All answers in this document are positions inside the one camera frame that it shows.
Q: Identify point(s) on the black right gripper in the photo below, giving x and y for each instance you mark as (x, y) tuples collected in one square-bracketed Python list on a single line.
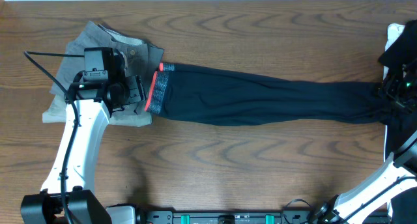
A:
[(391, 84)]

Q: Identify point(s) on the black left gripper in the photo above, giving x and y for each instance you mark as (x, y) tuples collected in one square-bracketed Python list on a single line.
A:
[(137, 90)]

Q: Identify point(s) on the black leggings red waistband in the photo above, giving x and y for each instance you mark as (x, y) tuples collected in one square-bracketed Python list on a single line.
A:
[(224, 98)]

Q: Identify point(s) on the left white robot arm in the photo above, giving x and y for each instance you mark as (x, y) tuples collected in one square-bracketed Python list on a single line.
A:
[(95, 93)]

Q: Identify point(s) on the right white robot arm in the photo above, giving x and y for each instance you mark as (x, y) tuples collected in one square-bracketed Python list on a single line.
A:
[(396, 175)]

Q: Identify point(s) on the black garment pile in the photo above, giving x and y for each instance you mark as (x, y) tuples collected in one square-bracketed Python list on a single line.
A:
[(402, 51)]

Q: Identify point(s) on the folded grey trousers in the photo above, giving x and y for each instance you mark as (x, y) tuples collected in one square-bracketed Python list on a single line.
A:
[(142, 58)]

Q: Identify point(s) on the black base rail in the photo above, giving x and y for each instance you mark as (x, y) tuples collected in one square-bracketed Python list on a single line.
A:
[(228, 217)]

